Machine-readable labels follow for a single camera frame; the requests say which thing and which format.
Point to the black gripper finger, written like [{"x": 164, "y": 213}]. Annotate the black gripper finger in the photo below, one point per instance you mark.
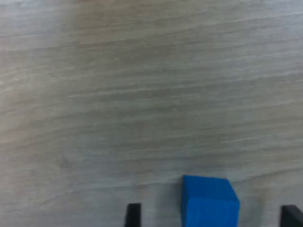
[
  {"x": 292, "y": 217},
  {"x": 133, "y": 216}
]

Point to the blue cube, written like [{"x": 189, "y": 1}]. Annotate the blue cube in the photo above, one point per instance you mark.
[{"x": 208, "y": 203}]

